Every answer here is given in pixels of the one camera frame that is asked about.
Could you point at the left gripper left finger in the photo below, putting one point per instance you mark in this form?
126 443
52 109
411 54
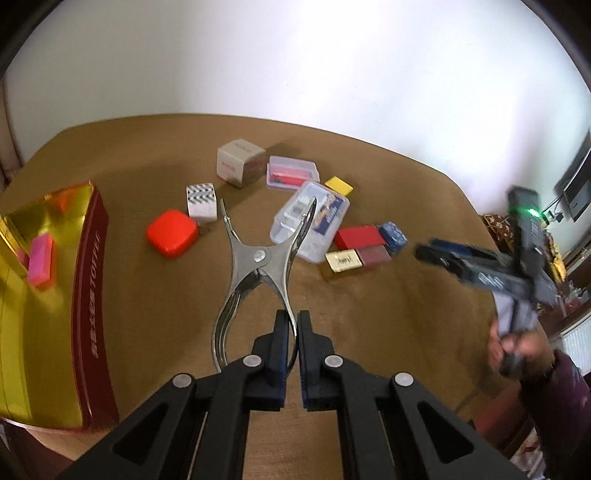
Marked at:
194 428

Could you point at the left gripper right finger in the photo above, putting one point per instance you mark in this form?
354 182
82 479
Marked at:
391 427

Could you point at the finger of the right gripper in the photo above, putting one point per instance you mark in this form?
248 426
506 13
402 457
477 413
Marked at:
448 256
479 254

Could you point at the blue patterned tin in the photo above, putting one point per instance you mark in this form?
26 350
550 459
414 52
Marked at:
394 238

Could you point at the silver metal hole punch pliers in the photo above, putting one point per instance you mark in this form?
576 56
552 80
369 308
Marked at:
252 266

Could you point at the clear box with red item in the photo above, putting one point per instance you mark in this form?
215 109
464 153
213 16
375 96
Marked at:
289 174

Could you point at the black white zigzag box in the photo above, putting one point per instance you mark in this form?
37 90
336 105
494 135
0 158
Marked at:
201 202

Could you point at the right forearm purple sleeve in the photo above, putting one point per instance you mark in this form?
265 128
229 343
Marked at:
558 402

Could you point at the person right hand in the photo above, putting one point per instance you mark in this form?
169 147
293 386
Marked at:
532 348

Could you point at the cluttered side shelf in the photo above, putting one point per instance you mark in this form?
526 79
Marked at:
535 253

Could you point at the red rectangular block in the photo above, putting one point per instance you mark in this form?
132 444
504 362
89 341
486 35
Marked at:
358 237

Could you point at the gold and maroon lipstick box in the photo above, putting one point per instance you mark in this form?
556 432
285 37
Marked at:
345 261

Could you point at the clear plastic labelled box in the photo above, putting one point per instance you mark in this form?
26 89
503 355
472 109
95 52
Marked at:
330 211

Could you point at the yellow wooden block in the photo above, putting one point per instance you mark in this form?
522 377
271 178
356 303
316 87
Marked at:
339 186

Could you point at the gold toffee tin box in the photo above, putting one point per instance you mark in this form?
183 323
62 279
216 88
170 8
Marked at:
54 372

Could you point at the red rounded square case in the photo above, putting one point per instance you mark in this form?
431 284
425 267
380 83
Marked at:
172 233

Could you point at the beige cardboard cube box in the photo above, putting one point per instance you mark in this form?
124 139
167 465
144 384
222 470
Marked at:
241 163

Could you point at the pink eraser block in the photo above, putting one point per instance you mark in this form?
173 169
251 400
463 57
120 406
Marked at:
40 260

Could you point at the black wall television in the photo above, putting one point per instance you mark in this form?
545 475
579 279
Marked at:
573 188

